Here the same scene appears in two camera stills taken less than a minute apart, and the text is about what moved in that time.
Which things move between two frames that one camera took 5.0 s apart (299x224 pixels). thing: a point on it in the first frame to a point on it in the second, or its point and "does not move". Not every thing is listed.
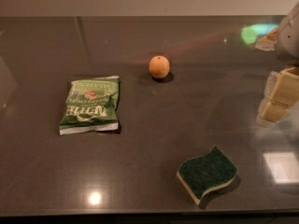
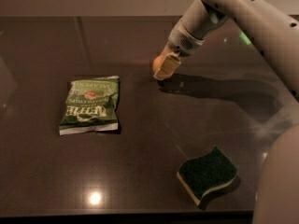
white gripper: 290,41 to 182,42
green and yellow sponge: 200,174 does not move
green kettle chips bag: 91,105 does not move
